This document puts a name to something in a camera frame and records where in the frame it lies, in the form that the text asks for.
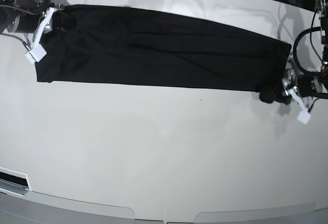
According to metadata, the black t-shirt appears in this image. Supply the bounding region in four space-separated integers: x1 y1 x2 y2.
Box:
35 5 291 93

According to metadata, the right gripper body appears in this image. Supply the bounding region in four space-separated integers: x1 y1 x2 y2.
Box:
6 7 55 33

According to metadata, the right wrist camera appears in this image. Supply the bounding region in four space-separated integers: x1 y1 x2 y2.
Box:
25 44 47 64

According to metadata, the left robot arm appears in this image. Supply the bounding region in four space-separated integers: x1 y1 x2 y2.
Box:
259 0 327 105

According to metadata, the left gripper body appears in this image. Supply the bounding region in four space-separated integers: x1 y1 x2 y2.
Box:
281 69 327 99

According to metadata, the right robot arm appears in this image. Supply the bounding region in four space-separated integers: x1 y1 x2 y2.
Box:
1 0 76 37

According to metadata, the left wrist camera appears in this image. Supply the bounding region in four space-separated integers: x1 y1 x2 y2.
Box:
297 110 311 125

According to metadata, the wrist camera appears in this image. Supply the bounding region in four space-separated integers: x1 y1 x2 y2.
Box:
297 110 311 125
25 44 47 64

